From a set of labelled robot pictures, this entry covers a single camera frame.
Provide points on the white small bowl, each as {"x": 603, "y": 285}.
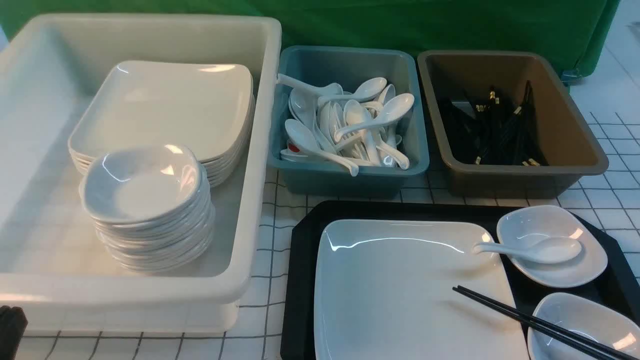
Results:
{"x": 527, "y": 226}
{"x": 586, "y": 318}

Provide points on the pile of white spoons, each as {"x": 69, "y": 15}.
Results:
{"x": 353, "y": 130}

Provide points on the stack of white small bowls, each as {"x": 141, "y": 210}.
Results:
{"x": 151, "y": 206}

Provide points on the pile of black chopsticks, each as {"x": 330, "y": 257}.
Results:
{"x": 496, "y": 133}

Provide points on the white ceramic soup spoon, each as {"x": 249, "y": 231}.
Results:
{"x": 550, "y": 250}

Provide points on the brown plastic chopstick bin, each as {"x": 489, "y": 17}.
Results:
{"x": 563, "y": 135}

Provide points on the blue plastic spoon bin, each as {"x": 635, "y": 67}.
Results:
{"x": 349, "y": 67}

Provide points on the white square rice plate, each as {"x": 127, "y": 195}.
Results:
{"x": 384, "y": 290}

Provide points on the black serving tray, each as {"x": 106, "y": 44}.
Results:
{"x": 616, "y": 288}

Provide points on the green backdrop cloth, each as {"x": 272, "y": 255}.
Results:
{"x": 570, "y": 34}

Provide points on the stack of white square plates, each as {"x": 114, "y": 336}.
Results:
{"x": 207, "y": 108}

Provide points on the large white plastic bin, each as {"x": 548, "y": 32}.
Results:
{"x": 53, "y": 265}

